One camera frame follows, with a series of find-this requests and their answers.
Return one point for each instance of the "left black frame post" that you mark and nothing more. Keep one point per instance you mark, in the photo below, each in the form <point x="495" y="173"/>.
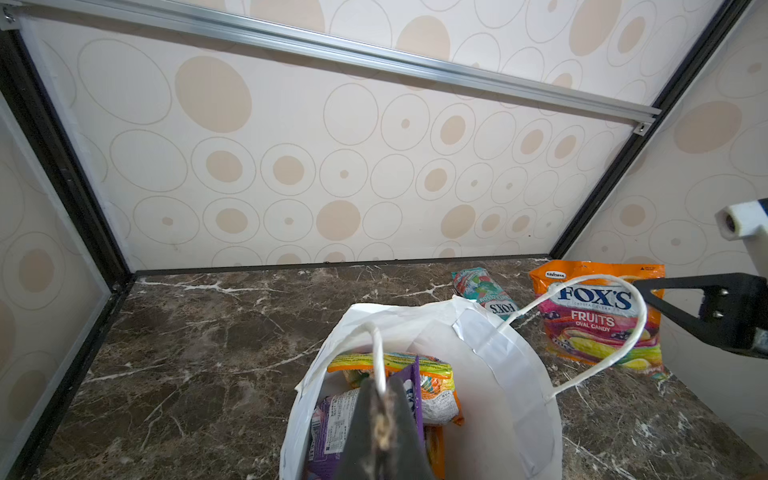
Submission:
<point x="62" y="277"/>

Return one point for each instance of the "horizontal aluminium rail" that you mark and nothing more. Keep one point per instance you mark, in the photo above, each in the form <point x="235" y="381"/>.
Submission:
<point x="216" y="25"/>

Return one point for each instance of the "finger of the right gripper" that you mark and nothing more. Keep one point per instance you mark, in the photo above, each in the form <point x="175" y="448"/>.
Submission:
<point x="732" y="315"/>

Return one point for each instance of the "purple candy packet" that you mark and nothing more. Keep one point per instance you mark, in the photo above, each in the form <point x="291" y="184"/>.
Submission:
<point x="331" y="422"/>

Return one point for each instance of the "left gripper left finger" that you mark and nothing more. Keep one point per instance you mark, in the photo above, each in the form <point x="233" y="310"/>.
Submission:
<point x="365" y="451"/>

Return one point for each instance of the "orange red Fox's packet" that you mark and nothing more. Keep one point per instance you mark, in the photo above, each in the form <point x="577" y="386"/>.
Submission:
<point x="589" y="321"/>

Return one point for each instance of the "teal Fox's candy packet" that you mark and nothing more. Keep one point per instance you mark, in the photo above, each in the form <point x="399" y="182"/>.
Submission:
<point x="476" y="284"/>

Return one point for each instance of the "black frame post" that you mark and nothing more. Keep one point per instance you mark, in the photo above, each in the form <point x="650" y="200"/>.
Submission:
<point x="62" y="277"/>
<point x="706" y="45"/>

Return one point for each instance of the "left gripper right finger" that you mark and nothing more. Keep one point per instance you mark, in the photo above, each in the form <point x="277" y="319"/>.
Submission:
<point x="404" y="455"/>

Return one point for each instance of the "right black frame post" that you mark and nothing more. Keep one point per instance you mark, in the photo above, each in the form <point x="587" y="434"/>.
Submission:
<point x="706" y="45"/>

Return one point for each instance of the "white paper bag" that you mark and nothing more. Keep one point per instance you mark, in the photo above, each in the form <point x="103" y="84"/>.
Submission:
<point x="513" y="427"/>

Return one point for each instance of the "red yellow Fox's packet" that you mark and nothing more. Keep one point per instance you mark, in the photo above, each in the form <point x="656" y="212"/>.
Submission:
<point x="440" y="402"/>

